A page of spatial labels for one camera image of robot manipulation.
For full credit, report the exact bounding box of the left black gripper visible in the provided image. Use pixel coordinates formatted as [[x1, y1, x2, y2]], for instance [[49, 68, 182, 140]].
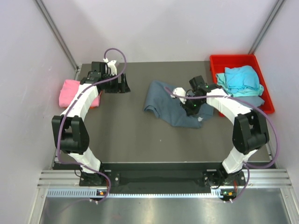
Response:
[[101, 72, 130, 93]]

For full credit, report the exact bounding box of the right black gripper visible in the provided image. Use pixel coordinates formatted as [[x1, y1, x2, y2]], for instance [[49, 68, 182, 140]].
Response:
[[179, 94, 204, 116]]

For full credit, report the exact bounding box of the slate blue t shirt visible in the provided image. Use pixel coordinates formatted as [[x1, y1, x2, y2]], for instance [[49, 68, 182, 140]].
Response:
[[144, 80, 214, 128]]

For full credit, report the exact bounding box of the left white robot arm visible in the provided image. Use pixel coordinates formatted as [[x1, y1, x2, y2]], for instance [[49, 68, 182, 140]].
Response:
[[51, 58, 130, 186]]

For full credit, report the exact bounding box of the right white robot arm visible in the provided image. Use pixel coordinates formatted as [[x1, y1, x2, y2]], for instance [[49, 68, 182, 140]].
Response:
[[172, 76, 269, 189]]

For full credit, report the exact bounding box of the orange folded t shirt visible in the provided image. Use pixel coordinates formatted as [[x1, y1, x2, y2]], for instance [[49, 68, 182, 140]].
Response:
[[90, 91, 103, 109]]

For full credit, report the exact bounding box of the red plastic bin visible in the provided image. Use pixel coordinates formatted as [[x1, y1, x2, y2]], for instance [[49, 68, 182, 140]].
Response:
[[209, 54, 276, 117]]

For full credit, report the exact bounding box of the pink folded t shirt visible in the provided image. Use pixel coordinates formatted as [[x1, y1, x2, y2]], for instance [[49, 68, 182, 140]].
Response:
[[58, 79, 99, 108]]

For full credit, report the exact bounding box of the cyan t shirt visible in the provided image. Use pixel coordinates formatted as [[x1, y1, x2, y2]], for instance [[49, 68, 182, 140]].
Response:
[[216, 65, 264, 97]]

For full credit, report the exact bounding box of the grey blue t shirt in bin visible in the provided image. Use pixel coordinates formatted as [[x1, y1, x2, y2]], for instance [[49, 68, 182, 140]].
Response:
[[240, 96, 265, 107]]

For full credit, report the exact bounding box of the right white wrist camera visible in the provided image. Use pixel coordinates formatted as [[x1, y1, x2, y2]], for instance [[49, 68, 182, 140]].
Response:
[[171, 87, 187, 105]]

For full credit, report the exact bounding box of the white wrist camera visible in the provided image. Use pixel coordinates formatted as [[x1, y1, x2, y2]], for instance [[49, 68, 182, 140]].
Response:
[[171, 87, 187, 105], [103, 58, 119, 76]]

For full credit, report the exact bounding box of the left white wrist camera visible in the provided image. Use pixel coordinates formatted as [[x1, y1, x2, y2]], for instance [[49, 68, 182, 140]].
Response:
[[103, 58, 119, 76]]

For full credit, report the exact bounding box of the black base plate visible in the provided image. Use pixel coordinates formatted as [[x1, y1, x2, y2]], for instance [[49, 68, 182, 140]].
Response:
[[52, 162, 247, 194]]

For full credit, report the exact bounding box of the left corner aluminium post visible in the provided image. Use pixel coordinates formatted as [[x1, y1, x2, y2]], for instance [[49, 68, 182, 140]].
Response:
[[33, 0, 79, 70]]

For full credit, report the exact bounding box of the corner aluminium post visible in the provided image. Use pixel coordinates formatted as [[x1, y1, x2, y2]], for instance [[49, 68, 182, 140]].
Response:
[[248, 0, 286, 55], [33, 0, 79, 70]]

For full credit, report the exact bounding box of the aluminium frame rail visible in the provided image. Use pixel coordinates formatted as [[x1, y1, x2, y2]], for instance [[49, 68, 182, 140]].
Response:
[[29, 169, 299, 224]]

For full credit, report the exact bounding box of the grey slotted cable duct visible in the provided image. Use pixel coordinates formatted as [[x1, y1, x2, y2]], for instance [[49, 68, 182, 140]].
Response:
[[47, 189, 234, 199]]

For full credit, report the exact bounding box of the right corner aluminium post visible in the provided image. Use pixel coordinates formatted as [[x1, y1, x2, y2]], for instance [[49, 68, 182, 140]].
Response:
[[248, 0, 286, 55]]

